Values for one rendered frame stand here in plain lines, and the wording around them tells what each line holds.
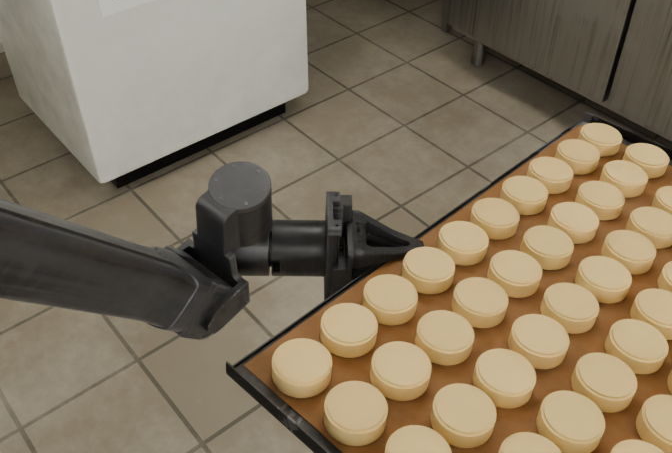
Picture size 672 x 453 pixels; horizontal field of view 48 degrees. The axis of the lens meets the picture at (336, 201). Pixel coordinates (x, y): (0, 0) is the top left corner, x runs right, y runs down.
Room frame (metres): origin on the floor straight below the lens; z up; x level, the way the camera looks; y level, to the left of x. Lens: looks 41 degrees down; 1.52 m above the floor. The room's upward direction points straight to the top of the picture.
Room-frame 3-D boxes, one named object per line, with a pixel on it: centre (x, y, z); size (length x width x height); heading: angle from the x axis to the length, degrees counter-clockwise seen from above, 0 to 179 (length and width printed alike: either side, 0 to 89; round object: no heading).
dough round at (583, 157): (0.70, -0.29, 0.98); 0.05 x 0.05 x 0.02
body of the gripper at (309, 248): (0.53, 0.03, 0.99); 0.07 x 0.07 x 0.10; 1
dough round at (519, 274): (0.50, -0.17, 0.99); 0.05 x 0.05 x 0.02
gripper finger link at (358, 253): (0.54, -0.04, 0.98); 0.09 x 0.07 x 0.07; 91
